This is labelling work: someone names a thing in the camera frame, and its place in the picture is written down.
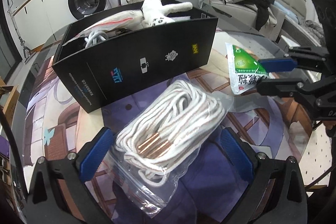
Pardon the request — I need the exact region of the green white medicine packet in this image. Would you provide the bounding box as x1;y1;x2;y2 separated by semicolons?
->
226;43;275;96

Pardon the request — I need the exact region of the bag of white rope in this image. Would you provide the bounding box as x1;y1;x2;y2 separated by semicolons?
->
103;80;234;218

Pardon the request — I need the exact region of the white plush bunny toy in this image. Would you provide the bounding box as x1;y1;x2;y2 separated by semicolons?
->
141;0;193;28

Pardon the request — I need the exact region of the grey sofa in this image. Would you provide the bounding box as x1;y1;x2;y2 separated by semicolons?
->
210;0;325;46

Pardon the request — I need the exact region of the black cardboard box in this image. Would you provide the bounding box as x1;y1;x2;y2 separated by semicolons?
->
52;2;218;113

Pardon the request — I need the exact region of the open cardboard box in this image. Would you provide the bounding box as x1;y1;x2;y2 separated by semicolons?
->
0;79;20;126

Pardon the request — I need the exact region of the floor mop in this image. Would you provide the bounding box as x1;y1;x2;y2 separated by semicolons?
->
6;0;34;64

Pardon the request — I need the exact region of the white kitchen cabinet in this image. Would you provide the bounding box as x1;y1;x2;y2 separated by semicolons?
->
14;0;73;50

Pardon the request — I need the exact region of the white cable in box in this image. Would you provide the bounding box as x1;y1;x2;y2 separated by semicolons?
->
84;29;109;48

